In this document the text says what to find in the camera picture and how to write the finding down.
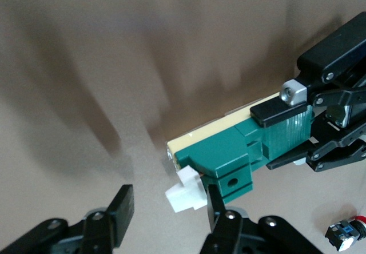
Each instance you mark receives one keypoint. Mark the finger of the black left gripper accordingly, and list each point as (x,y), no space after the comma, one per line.
(274,112)
(288,159)

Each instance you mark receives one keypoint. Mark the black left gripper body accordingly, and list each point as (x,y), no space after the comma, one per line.
(343,114)

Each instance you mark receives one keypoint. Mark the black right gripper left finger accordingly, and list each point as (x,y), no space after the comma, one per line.
(123,205)

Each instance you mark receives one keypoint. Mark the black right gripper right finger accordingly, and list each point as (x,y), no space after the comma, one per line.
(215,211)

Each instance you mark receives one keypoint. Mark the green rail module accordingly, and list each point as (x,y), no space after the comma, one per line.
(217,154)

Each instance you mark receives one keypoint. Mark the red push button black base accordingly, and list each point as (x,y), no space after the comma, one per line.
(343,234)

